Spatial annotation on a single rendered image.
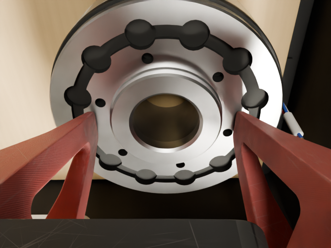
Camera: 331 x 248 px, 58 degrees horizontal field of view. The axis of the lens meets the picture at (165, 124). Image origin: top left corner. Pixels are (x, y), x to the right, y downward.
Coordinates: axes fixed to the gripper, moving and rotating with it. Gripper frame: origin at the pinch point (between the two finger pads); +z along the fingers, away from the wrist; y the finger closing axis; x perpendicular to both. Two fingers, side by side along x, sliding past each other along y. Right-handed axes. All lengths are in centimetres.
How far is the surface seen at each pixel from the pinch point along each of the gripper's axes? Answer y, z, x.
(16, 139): 9.0, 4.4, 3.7
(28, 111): 7.7, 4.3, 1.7
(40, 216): 7.4, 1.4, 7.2
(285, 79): -6.4, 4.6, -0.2
